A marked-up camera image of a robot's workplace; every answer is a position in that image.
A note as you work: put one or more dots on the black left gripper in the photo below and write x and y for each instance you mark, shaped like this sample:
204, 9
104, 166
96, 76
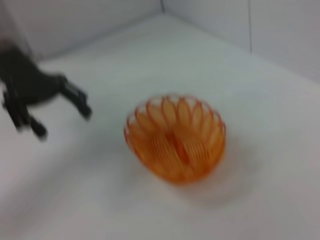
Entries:
22, 75

